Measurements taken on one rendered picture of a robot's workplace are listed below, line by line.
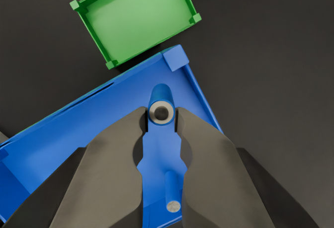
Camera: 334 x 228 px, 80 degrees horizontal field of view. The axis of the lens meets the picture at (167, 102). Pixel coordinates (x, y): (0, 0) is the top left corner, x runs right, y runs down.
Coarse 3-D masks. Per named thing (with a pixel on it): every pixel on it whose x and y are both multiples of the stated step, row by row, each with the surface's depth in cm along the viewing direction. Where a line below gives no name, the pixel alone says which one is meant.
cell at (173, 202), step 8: (168, 176) 29; (176, 176) 30; (168, 184) 27; (176, 184) 28; (168, 192) 26; (176, 192) 26; (168, 200) 24; (176, 200) 24; (168, 208) 24; (176, 208) 25
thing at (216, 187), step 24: (192, 120) 11; (192, 144) 9; (216, 144) 9; (192, 168) 8; (216, 168) 8; (240, 168) 8; (192, 192) 7; (216, 192) 7; (240, 192) 7; (192, 216) 7; (216, 216) 6; (240, 216) 6; (264, 216) 6
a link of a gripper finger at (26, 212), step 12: (72, 156) 8; (60, 168) 8; (72, 168) 8; (48, 180) 7; (60, 180) 7; (36, 192) 7; (48, 192) 7; (60, 192) 7; (24, 204) 6; (36, 204) 6; (48, 204) 6; (12, 216) 6; (24, 216) 6; (36, 216) 6; (48, 216) 6
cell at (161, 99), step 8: (160, 88) 16; (168, 88) 17; (152, 96) 14; (160, 96) 13; (168, 96) 14; (152, 104) 13; (160, 104) 13; (168, 104) 13; (152, 112) 13; (160, 112) 12; (168, 112) 13; (152, 120) 13; (160, 120) 13; (168, 120) 13
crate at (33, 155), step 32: (160, 64) 27; (96, 96) 27; (128, 96) 27; (192, 96) 28; (32, 128) 23; (64, 128) 28; (96, 128) 28; (160, 128) 29; (0, 160) 27; (32, 160) 29; (64, 160) 29; (160, 160) 30; (0, 192) 27; (32, 192) 31; (160, 192) 31; (160, 224) 27
